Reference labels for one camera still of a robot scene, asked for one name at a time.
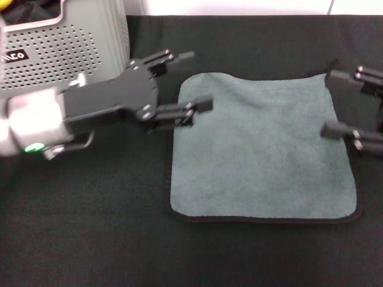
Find black tablecloth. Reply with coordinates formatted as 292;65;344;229
0;14;383;287

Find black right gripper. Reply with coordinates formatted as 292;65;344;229
320;65;383;157

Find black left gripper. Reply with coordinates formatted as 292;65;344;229
61;49;214;135

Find grey perforated storage box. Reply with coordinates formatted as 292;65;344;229
0;0;131;99

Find left gripper cable with plug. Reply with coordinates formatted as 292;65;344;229
43;130;96;161

